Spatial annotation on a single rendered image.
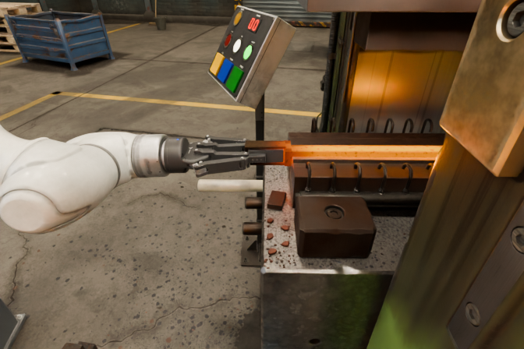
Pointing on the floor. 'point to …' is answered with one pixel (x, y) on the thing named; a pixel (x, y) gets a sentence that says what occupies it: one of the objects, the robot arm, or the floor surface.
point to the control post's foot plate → (251, 256)
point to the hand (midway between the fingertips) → (266, 153)
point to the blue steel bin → (60, 36)
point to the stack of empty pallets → (8, 25)
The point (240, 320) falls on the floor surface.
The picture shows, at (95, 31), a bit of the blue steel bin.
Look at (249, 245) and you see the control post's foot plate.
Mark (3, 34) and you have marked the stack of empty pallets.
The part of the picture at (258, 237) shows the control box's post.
